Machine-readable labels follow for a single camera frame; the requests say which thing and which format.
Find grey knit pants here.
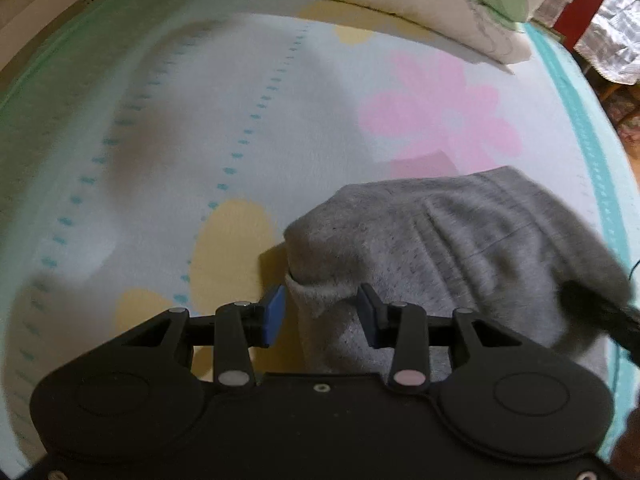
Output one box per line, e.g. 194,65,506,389
284,167,631,378

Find pastel floral bed sheet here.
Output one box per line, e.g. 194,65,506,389
1,0,639,477

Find floral storage bag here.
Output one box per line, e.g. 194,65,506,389
603,84,639,160

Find plaid cloth cover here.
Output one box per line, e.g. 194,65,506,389
576,0,639,86

